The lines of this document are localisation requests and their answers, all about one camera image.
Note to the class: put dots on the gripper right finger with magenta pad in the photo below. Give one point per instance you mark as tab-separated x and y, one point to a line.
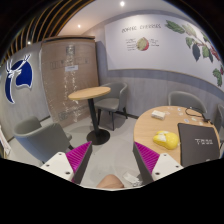
153	166

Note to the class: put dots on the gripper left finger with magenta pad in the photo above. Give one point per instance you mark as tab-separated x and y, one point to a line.
70	166

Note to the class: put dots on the yellow computer mouse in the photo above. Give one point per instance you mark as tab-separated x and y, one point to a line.
166	139

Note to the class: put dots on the crumpled paper on floor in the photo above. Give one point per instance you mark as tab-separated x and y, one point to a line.
132	179

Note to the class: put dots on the grey armchair at left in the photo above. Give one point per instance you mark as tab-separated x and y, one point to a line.
43	142

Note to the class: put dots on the person's knee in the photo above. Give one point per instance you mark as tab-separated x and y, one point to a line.
111	182

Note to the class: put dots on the small round wooden table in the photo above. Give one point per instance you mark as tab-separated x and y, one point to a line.
97	136

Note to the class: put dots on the white tissue pack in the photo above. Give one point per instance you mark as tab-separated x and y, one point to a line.
158	115

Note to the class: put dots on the grey chair behind round table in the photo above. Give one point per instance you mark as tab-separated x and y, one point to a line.
187	100

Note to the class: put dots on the grey armchair behind small table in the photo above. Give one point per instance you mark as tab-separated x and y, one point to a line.
113	101

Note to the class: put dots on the grey chair at right edge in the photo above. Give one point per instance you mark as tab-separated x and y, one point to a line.
219	122

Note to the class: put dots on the blue deer logo sign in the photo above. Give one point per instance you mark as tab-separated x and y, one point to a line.
20	73

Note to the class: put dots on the bubble-wrapped wooden cabinet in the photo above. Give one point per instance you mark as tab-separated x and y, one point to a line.
68	64

